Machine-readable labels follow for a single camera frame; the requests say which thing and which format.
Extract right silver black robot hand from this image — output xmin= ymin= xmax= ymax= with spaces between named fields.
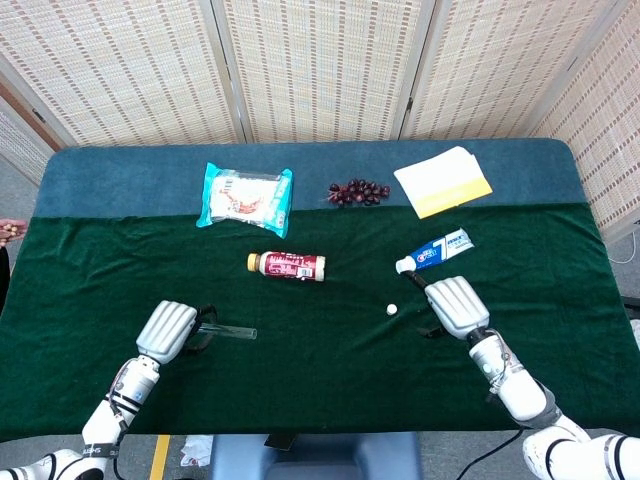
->
xmin=405 ymin=271 xmax=491 ymax=343

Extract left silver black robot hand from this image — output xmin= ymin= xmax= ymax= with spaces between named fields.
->
xmin=135 ymin=299 xmax=219 ymax=365

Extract clear glass test tube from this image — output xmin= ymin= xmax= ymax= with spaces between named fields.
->
xmin=197 ymin=323 xmax=259 ymax=341

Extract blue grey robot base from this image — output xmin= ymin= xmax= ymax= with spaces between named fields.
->
xmin=209 ymin=432 xmax=421 ymax=480

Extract blue white toothpaste tube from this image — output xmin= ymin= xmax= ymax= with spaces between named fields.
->
xmin=395 ymin=227 xmax=476 ymax=275

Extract crumpled white paper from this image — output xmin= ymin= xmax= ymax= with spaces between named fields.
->
xmin=179 ymin=434 xmax=215 ymax=469

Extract white yellow folded cloth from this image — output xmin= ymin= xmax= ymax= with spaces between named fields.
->
xmin=393 ymin=145 xmax=494 ymax=220

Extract red label drink bottle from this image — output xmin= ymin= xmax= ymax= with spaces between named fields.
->
xmin=247 ymin=251 xmax=327 ymax=284

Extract dark red grape bunch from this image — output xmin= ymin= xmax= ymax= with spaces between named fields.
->
xmin=327 ymin=178 xmax=392 ymax=208

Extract teal white snack bag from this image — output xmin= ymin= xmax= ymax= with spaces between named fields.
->
xmin=195 ymin=161 xmax=294 ymax=240

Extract green velvet cloth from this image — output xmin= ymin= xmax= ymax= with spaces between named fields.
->
xmin=0 ymin=202 xmax=640 ymax=444

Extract blue table cover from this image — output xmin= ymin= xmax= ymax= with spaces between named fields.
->
xmin=35 ymin=138 xmax=587 ymax=220

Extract woven bamboo folding screen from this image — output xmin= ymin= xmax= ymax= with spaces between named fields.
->
xmin=0 ymin=0 xmax=640 ymax=244

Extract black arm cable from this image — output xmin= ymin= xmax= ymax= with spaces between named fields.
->
xmin=458 ymin=428 xmax=526 ymax=480

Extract white floor cable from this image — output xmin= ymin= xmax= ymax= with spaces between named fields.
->
xmin=610 ymin=244 xmax=640 ymax=265

